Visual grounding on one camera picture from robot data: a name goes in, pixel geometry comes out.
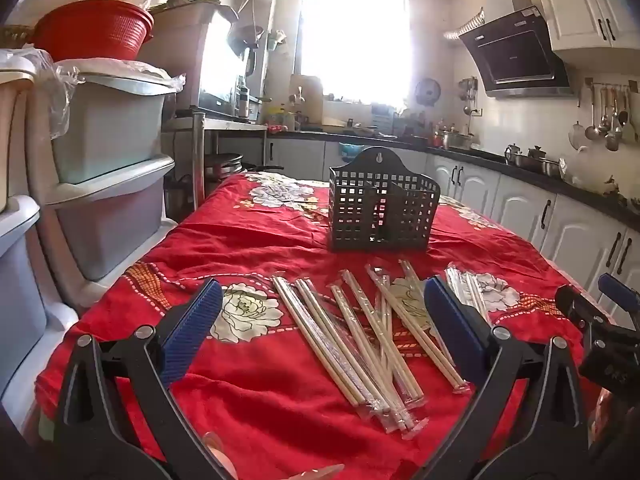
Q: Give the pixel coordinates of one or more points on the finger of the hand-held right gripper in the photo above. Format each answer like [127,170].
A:
[620,292]
[580,310]

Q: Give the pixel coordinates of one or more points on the black countertop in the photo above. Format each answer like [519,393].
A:
[480,155]

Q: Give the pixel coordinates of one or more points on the stack of dark pans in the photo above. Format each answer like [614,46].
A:
[225,165]

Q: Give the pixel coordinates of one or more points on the pale green storage drawer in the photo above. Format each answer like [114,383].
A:
[110,130]

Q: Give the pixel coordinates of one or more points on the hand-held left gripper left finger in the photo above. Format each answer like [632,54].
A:
[192,332]

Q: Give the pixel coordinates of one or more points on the small hanging utensil rack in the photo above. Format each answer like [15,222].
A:
[467,92]

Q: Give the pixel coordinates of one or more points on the brown appliance cabinet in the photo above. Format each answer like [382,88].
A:
[175,45]

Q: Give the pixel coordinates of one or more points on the white cabinets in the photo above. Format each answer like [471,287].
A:
[575,5]
[520,205]

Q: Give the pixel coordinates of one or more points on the black range hood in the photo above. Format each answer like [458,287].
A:
[520,55]

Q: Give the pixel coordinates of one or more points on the dark grey utensil basket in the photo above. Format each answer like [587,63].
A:
[360,220]

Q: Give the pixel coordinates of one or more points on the red floral tablecloth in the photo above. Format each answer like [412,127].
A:
[250,400]

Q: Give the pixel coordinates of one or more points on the crumpled clear plastic bag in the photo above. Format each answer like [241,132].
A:
[590,170]

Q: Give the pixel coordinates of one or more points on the round dark wall fan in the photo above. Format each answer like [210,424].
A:
[427,92]

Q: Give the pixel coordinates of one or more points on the woven wicker basket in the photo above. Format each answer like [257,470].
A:
[15,35]

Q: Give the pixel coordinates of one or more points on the red plastic colander basket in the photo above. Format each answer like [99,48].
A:
[90,35]

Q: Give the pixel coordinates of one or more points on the white upper cabinets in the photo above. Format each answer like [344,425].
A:
[575,5]

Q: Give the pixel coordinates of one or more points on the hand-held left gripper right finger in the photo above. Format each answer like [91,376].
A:
[452,325]

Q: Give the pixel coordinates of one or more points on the small steel kettle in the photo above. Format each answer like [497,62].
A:
[537,157]
[514,156]

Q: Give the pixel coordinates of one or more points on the blue hanging bowl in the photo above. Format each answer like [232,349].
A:
[350,151]

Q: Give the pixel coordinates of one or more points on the row of hanging kitchen utensils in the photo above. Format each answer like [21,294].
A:
[612,125]

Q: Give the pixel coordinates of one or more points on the white lower cabinets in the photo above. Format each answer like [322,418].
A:
[520,205]

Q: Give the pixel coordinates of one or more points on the group of wooden chopsticks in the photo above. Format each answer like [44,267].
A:
[325,342]

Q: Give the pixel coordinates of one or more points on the silver vent duct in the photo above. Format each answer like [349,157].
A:
[465,27]

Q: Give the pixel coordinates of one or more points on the kitchen window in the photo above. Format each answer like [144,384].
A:
[350,35]

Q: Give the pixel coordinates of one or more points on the steel shelf table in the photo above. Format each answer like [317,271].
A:
[199,150]

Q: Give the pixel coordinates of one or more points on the steel cooking pot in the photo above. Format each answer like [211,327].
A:
[455,140]

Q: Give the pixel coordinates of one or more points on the person's left hand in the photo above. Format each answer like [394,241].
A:
[222,462]

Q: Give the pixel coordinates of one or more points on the pale wooden cutting board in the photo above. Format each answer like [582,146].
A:
[307,100]

